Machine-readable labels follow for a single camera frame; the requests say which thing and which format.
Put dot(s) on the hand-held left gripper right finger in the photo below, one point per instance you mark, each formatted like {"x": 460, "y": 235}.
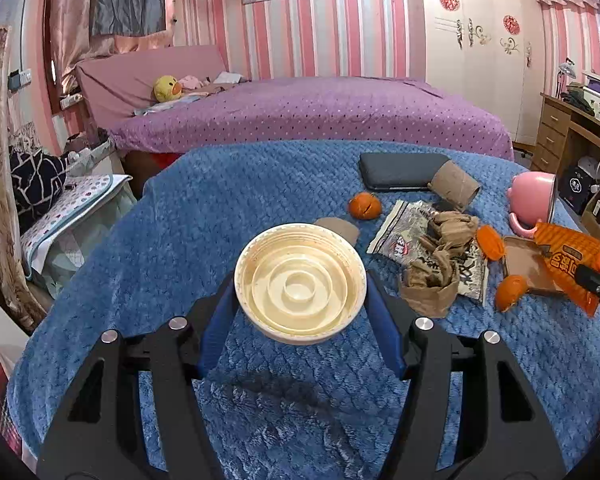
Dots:
{"x": 382, "y": 325}

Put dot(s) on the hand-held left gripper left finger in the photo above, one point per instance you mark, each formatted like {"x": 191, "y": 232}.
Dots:
{"x": 220, "y": 320}

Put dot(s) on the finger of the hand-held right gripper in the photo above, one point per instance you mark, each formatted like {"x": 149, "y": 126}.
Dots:
{"x": 597, "y": 281}

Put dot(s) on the orange snack packet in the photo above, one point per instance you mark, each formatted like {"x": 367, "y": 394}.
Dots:
{"x": 570, "y": 255}

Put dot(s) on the silver black snack wrapper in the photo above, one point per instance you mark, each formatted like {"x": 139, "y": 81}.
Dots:
{"x": 400, "y": 230}

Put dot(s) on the crumpled brown paper bag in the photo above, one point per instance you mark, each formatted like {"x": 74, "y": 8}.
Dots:
{"x": 430, "y": 285}

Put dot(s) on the brown cardboard piece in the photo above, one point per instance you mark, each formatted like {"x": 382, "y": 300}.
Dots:
{"x": 340, "y": 227}
{"x": 525, "y": 260}

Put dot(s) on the orange peel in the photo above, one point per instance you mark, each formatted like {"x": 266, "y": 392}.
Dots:
{"x": 364, "y": 206}
{"x": 490, "y": 242}
{"x": 511, "y": 292}

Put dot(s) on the black paper bag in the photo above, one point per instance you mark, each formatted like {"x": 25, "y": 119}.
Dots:
{"x": 575, "y": 185}

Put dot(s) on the blue fleece blanket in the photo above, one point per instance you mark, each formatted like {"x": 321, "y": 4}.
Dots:
{"x": 205, "y": 200}

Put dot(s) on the black wallet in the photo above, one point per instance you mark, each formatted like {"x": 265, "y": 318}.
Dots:
{"x": 400, "y": 170}

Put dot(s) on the wooden desk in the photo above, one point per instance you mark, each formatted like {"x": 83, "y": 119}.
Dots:
{"x": 550, "y": 130}

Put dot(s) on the cardboard tube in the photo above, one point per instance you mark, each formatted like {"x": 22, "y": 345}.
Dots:
{"x": 455, "y": 182}

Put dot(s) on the dark cloth on desk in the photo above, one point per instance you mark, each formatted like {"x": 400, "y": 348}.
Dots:
{"x": 577, "y": 99}

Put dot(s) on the dotted white cushion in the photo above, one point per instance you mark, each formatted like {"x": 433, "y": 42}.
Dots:
{"x": 80, "y": 200}

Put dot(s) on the desk lamp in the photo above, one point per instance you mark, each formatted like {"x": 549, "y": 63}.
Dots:
{"x": 565, "y": 72}

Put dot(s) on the bed with purple dotted cover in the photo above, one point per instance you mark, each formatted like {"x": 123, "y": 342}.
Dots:
{"x": 330, "y": 110}

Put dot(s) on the white wardrobe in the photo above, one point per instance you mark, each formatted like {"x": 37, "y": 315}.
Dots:
{"x": 480, "y": 85}

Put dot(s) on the black white patterned cloth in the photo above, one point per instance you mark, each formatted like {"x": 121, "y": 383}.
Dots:
{"x": 35, "y": 180}

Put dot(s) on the yellow duck plush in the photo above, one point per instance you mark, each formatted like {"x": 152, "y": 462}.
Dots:
{"x": 167, "y": 88}

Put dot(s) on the pink cloth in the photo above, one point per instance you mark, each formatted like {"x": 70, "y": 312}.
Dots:
{"x": 191, "y": 82}

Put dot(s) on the pink headboard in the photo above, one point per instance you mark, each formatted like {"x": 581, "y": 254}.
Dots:
{"x": 130, "y": 75}

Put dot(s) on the pink satin curtain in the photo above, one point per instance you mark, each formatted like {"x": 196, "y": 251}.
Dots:
{"x": 70, "y": 10}

